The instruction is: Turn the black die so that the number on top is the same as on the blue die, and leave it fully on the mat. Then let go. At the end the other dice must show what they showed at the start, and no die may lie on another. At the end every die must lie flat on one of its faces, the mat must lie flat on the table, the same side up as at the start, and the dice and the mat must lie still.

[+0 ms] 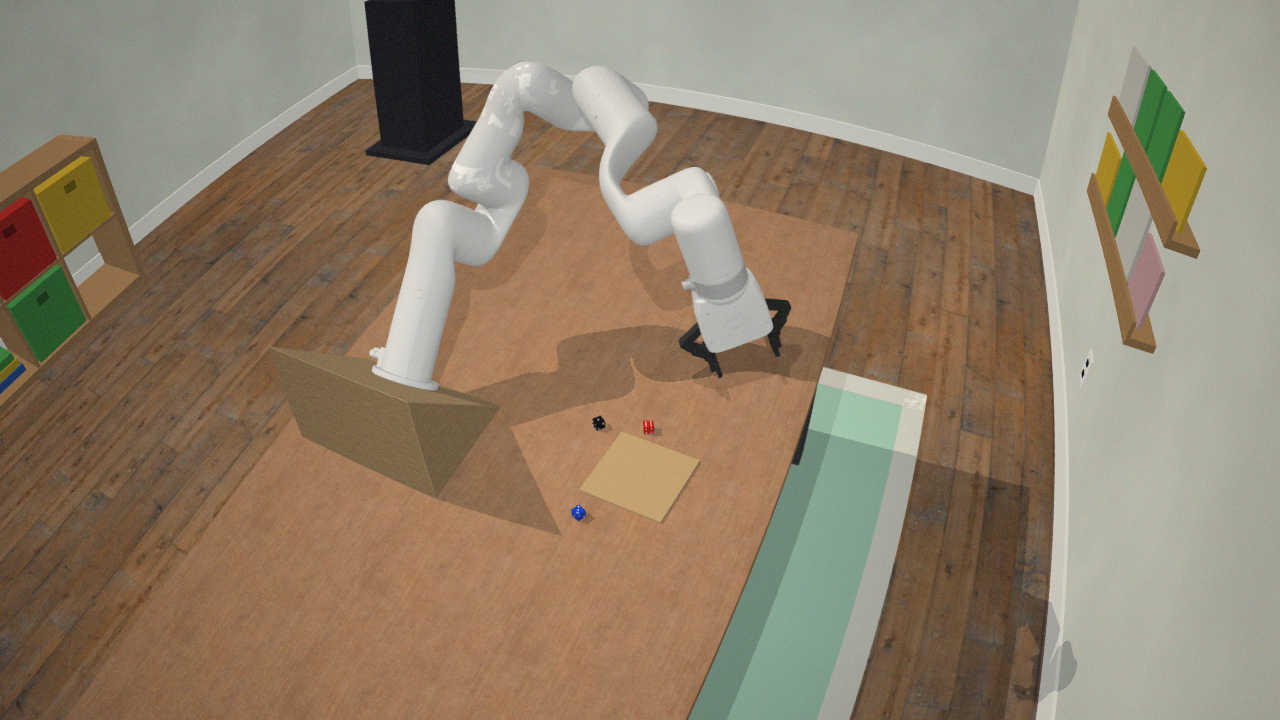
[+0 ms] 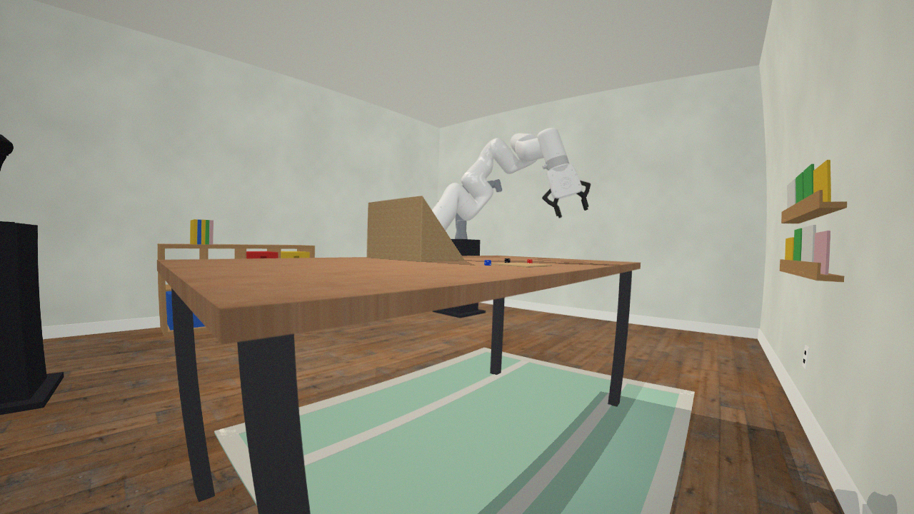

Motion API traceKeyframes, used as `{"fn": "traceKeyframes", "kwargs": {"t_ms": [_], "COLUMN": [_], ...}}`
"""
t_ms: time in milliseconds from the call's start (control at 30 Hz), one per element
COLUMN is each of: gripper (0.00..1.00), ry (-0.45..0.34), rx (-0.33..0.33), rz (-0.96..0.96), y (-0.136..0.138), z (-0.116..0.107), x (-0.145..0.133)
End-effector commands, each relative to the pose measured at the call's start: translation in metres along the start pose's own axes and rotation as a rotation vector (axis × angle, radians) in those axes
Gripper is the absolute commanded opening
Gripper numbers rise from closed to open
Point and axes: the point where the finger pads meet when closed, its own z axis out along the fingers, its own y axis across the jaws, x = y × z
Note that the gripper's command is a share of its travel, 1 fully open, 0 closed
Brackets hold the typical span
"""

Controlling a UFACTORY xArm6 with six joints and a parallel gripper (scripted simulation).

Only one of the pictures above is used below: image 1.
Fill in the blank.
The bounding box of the tan flat mat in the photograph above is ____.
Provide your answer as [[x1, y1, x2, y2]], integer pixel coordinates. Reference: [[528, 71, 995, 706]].
[[579, 430, 700, 523]]

